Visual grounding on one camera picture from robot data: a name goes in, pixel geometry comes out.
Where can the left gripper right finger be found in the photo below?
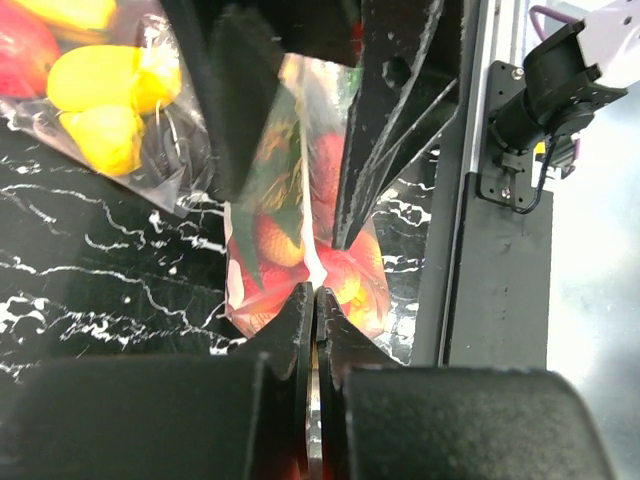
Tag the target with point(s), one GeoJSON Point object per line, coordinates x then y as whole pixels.
{"type": "Point", "coordinates": [339, 346]}

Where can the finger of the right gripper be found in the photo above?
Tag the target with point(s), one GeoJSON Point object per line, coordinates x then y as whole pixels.
{"type": "Point", "coordinates": [413, 58]}
{"type": "Point", "coordinates": [233, 51]}

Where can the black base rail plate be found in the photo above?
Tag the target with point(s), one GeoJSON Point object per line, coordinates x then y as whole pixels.
{"type": "Point", "coordinates": [484, 292]}

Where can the polka dot zip bag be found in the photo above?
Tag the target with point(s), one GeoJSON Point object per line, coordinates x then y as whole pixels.
{"type": "Point", "coordinates": [312, 100]}

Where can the zip bag with apple and peppers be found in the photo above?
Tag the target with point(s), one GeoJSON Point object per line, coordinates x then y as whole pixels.
{"type": "Point", "coordinates": [105, 83]}

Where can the fake cherry bunch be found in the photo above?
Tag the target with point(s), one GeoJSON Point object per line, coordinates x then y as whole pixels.
{"type": "Point", "coordinates": [355, 275]}

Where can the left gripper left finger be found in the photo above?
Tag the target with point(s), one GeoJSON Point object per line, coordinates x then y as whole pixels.
{"type": "Point", "coordinates": [267, 400]}

